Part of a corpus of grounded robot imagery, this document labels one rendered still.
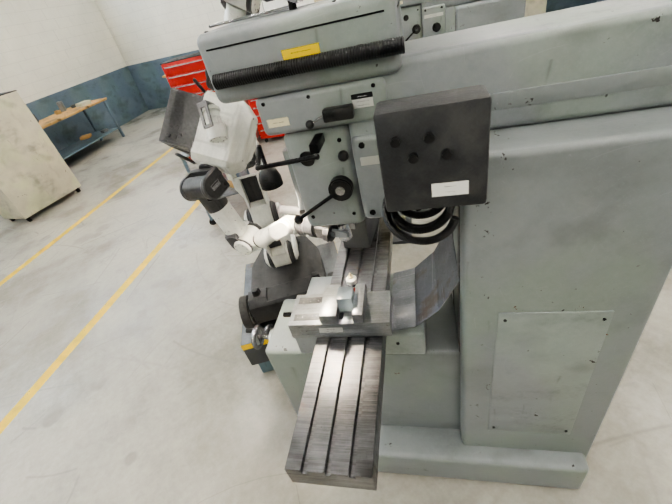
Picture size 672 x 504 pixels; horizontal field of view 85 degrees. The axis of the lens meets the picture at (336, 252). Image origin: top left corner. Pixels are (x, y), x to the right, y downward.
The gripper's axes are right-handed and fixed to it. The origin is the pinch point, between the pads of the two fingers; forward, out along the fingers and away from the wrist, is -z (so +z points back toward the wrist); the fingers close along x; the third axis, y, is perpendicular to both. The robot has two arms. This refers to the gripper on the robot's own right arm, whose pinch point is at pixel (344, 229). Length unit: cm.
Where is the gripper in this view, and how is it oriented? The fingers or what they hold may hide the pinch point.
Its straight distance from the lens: 127.4
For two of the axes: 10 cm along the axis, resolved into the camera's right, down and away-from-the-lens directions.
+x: 4.6, -6.1, 6.5
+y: 1.9, 7.8, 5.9
